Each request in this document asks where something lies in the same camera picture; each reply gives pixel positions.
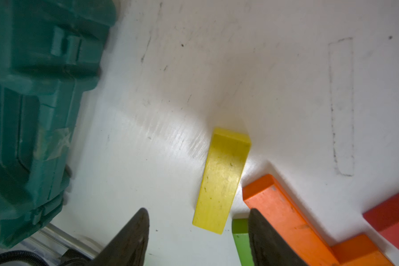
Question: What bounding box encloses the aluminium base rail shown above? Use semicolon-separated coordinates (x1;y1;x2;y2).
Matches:
20;224;100;265

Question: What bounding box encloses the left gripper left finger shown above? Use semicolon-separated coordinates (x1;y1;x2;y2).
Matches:
61;208;150;266

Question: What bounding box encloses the yellow long block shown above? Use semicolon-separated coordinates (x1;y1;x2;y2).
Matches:
192;128;251;235

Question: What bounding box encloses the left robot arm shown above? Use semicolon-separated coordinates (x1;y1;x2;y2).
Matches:
0;208;306;266

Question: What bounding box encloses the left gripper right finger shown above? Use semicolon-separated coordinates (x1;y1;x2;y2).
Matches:
248;208;306;266

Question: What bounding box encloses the dark green block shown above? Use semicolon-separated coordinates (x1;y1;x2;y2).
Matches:
232;218;254;266

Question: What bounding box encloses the red block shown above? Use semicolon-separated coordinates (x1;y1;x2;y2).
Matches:
362;193;399;250

